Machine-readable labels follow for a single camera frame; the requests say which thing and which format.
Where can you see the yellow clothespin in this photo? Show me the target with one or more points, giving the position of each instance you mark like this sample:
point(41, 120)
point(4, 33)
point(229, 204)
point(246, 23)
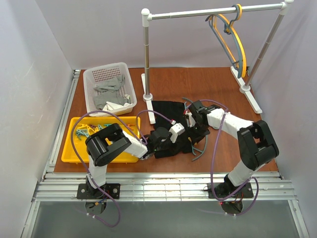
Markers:
point(83, 127)

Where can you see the teal clothespin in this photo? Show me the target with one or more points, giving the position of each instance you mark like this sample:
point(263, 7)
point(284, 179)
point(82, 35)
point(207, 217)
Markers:
point(79, 135)

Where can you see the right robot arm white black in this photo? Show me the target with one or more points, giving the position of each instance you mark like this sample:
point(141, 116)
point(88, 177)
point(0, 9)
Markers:
point(257, 147)

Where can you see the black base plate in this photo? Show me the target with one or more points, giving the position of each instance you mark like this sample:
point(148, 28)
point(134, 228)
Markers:
point(86, 191)
point(221, 190)

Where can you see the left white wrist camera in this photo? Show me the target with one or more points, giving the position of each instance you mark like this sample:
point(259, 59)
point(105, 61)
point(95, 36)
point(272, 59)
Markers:
point(176, 130)

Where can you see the white cloth in basket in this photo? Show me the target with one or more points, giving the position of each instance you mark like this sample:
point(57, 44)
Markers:
point(114, 102)

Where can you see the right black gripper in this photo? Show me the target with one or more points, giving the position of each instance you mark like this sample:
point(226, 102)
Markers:
point(195, 123)

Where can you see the black underwear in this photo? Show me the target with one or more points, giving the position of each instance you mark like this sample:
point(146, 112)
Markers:
point(174, 111)

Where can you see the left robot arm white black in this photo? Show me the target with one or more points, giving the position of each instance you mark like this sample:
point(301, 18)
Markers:
point(106, 145)

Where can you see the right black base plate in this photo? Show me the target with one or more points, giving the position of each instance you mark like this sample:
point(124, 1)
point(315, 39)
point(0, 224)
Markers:
point(221, 190)

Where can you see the white plastic laundry basket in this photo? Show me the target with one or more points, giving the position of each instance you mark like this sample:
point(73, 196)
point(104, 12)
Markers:
point(96, 75)

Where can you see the yellow plastic tray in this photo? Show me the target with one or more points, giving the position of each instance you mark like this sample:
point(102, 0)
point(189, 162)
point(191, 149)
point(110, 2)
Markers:
point(74, 147)

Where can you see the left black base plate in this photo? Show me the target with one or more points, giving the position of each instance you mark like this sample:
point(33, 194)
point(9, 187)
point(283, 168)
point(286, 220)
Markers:
point(86, 191)

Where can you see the grey cloth in basket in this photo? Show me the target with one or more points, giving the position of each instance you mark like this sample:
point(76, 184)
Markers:
point(107, 88)

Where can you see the teal plastic hanger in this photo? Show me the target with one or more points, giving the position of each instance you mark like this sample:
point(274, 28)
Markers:
point(195, 151)

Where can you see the white metal clothes rack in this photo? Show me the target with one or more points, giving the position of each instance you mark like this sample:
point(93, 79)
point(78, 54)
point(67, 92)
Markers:
point(229, 12)

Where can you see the aluminium rail frame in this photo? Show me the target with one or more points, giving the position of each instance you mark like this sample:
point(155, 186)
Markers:
point(158, 198)

